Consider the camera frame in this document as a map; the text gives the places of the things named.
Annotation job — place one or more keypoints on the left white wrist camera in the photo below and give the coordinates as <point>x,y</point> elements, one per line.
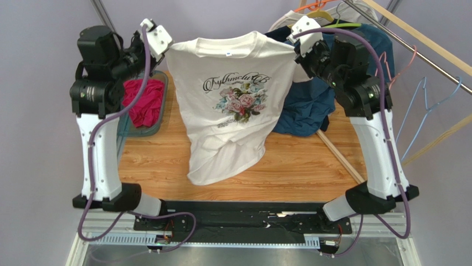
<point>157,39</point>

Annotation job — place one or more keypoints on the teal blue hanging t-shirt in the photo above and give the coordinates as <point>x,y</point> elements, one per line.
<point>308,104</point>

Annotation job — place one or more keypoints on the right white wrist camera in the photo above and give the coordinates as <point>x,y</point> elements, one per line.
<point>300,36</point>

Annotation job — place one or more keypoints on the magenta crumpled cloth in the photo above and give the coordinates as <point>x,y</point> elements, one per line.
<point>146,111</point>

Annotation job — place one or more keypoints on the wooden rack frame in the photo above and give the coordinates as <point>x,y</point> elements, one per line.
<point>449,132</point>

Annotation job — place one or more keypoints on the beige hanging t-shirt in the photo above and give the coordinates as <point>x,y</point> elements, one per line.
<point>341,11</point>

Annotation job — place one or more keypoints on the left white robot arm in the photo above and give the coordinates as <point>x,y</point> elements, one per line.
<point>96,97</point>

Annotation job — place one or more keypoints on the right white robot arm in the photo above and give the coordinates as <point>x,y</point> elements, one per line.
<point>344,67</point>

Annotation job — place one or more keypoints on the green plastic hanger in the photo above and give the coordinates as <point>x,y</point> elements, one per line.
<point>343,25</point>

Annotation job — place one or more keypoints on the aluminium rail frame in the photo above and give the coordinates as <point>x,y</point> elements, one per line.
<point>337,242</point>

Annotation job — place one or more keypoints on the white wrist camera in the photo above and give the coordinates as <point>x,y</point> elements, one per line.
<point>157,39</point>
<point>300,36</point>

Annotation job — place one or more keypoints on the translucent teal plastic basket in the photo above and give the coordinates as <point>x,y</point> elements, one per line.
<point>127,129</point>

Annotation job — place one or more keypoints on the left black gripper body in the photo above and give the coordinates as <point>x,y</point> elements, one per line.
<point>134,57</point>

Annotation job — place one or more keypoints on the orange plastic hanger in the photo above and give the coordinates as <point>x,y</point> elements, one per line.
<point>315,5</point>

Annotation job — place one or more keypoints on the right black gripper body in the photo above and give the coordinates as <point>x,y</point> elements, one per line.
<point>307,62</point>

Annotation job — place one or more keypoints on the yellow plastic hanger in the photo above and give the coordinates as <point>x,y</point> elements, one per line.
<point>320,14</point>

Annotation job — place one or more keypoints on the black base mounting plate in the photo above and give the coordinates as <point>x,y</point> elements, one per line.
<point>244,222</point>

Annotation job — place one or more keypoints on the white floral print t-shirt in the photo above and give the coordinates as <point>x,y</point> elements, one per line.
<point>230,94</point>

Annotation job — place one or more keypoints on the metal clothes rail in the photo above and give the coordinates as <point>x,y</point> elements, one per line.
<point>442,52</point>

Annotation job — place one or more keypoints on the navy hanging t-shirt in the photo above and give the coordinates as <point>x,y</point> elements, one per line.
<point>280,35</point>

